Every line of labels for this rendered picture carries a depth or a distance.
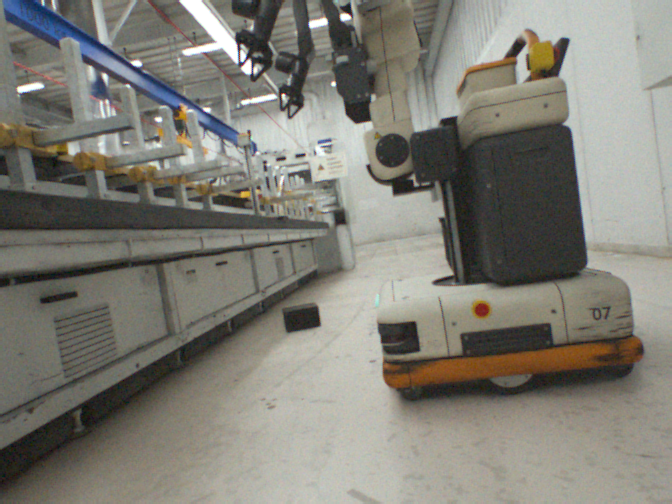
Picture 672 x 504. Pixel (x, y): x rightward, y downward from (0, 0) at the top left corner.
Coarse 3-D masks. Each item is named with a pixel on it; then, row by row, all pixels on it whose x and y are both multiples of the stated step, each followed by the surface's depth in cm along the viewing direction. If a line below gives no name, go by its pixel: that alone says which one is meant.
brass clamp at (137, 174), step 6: (132, 168) 142; (138, 168) 142; (144, 168) 144; (150, 168) 147; (132, 174) 142; (138, 174) 142; (144, 174) 143; (150, 174) 147; (132, 180) 142; (138, 180) 143; (144, 180) 144; (150, 180) 146; (156, 180) 150; (162, 180) 154
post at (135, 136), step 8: (120, 88) 143; (128, 88) 143; (128, 96) 143; (128, 104) 143; (136, 104) 146; (128, 112) 144; (136, 112) 145; (136, 120) 145; (136, 128) 144; (128, 136) 144; (136, 136) 144; (136, 144) 144; (144, 144) 147; (144, 184) 145; (144, 192) 145; (152, 192) 148
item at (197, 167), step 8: (208, 160) 146; (216, 160) 146; (168, 168) 148; (176, 168) 147; (184, 168) 147; (192, 168) 147; (200, 168) 146; (208, 168) 146; (216, 168) 147; (120, 176) 150; (128, 176) 150; (160, 176) 148; (168, 176) 148; (112, 184) 150; (120, 184) 150; (128, 184) 151
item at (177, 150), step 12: (180, 144) 121; (120, 156) 123; (132, 156) 123; (144, 156) 122; (156, 156) 122; (168, 156) 122; (180, 156) 124; (48, 168) 126; (60, 168) 125; (72, 168) 125; (60, 180) 128
